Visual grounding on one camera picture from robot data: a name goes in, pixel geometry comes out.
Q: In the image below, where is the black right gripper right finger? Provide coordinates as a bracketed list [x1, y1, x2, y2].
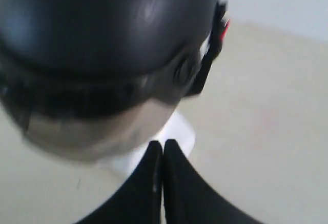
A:
[162, 139, 259, 224]

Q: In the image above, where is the white mannequin head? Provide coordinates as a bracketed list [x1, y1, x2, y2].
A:
[97, 111, 196, 178]

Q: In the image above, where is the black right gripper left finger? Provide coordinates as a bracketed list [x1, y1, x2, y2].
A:
[78, 141, 162, 224]

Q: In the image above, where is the black helmet with tinted visor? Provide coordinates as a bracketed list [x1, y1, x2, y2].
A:
[1, 0, 228, 162]

